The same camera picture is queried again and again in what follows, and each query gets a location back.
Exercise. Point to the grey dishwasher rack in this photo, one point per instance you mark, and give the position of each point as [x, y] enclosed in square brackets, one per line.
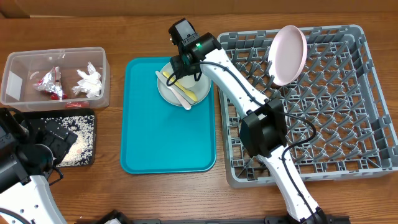
[338, 91]

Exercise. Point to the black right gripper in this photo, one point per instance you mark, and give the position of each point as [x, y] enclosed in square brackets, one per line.
[179, 72]

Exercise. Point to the clear plastic bin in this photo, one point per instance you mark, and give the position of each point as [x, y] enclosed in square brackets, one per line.
[23, 69]

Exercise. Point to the grey small plate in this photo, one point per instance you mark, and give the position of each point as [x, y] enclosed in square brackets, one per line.
[201, 89]

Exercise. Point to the teal serving tray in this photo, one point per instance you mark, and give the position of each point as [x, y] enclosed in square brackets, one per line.
[158, 137]

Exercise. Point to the yellow plastic spoon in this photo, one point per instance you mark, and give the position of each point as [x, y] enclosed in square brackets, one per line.
[189, 93]

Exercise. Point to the white large plate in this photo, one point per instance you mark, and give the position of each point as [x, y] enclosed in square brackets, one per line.
[287, 54]

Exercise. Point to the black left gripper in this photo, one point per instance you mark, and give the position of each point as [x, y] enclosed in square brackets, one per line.
[60, 145]

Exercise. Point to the silver foil wrapper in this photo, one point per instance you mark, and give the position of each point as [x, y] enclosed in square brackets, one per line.
[51, 84]

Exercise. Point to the white plastic cup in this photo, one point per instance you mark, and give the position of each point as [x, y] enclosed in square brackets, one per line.
[187, 81]

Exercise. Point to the red sauce packet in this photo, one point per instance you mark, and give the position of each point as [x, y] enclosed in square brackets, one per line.
[76, 104]

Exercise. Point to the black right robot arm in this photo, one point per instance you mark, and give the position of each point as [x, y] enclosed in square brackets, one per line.
[263, 125]

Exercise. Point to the black plastic tray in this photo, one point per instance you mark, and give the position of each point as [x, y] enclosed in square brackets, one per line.
[42, 115]

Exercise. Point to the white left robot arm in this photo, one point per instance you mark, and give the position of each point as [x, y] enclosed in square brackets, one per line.
[25, 189]

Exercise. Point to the spilled white rice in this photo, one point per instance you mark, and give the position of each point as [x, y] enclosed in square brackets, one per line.
[83, 150]

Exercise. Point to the white plastic knife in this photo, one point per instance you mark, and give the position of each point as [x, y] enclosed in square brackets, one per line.
[178, 96]

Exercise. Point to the white napkin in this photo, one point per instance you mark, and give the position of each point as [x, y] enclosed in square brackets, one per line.
[90, 82]

